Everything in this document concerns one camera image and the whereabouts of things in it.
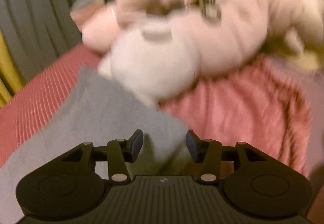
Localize grey sweatpants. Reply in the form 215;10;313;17
1;68;190;223

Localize pink fuzzy blanket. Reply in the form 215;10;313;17
160;55;323;176

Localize red ribbed bedspread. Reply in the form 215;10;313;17
1;44;100;165

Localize yellow curtain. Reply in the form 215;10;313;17
0;33;24;107

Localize pink plush toy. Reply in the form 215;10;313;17
70;0;323;107

